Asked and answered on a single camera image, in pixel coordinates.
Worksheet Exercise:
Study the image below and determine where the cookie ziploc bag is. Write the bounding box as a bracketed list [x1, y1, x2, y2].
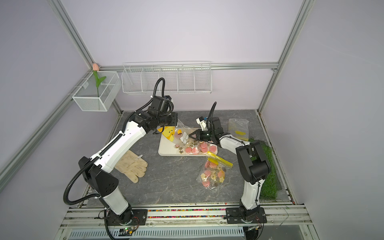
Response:
[228, 118, 250, 141]
[197, 152, 233, 191]
[158, 120, 191, 143]

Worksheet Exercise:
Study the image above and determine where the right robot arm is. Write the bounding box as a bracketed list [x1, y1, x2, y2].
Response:
[189, 103, 271, 226]

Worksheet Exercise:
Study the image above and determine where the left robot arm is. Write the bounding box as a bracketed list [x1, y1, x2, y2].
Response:
[63, 78, 178, 225]

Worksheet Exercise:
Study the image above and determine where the poured wrapped cookie pile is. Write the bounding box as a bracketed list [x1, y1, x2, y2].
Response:
[174, 141, 218, 156]

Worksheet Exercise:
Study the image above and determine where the white rectangular tray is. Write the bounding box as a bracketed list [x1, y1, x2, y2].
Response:
[158, 128, 205, 157]

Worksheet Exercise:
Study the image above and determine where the beige work glove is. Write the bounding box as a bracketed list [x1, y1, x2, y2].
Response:
[115, 150, 148, 184]

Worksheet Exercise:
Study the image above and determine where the green artificial grass mat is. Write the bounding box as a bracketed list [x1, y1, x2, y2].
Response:
[250, 139, 282, 200]

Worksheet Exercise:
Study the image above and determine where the pink artificial tulip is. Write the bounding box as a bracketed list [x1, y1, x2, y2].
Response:
[92, 63, 106, 97]

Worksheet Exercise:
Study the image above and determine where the white wire wall basket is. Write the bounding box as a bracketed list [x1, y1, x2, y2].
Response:
[122, 61, 213, 94]

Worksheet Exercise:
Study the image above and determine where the white mesh wall box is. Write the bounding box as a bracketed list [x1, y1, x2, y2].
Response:
[72, 71, 122, 112]

